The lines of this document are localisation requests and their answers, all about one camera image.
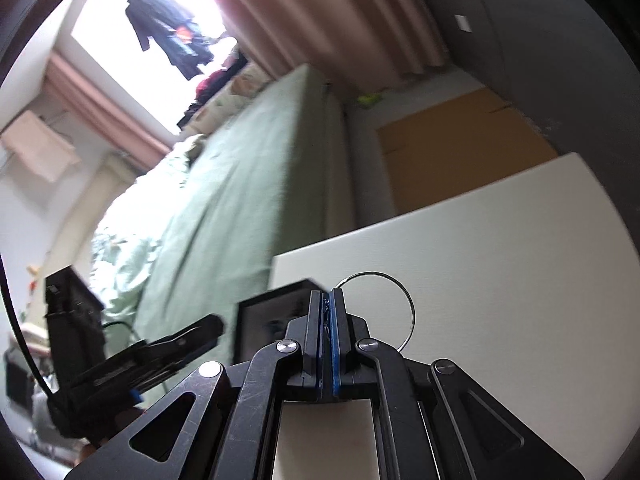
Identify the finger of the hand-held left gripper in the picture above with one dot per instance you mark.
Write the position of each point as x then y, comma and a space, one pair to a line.
165, 350

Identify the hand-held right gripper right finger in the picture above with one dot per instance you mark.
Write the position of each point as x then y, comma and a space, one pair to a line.
339, 355

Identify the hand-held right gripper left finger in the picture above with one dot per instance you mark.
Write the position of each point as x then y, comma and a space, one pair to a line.
316, 355

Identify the black jewelry box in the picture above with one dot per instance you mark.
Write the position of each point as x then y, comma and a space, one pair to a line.
250, 330

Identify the thin silver bangle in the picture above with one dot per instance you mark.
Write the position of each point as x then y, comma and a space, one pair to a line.
412, 310

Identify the floral light green quilt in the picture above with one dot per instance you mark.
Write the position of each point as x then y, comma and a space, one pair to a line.
135, 240

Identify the pale pink hanging cloth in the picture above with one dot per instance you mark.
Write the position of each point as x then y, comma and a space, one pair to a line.
40, 145

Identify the bed with green blanket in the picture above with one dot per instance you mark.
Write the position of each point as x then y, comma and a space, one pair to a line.
240, 185

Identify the pink curtain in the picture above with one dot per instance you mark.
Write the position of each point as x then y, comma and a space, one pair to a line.
100, 100
325, 10

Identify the flattened brown cardboard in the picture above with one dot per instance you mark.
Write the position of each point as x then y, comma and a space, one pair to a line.
460, 150

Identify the small green floor item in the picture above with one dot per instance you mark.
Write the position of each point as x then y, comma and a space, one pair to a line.
369, 100

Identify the floral printed cushion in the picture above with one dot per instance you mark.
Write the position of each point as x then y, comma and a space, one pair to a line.
235, 90

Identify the pile of clothes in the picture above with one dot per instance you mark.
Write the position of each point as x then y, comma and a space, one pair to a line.
220, 77

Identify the dark hanging clothes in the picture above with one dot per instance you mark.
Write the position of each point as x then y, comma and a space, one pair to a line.
170, 30

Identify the white rectangular wardrobe plate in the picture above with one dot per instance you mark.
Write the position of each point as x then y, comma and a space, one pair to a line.
462, 23

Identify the dark grey wardrobe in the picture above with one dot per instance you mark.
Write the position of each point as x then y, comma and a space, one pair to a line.
525, 35

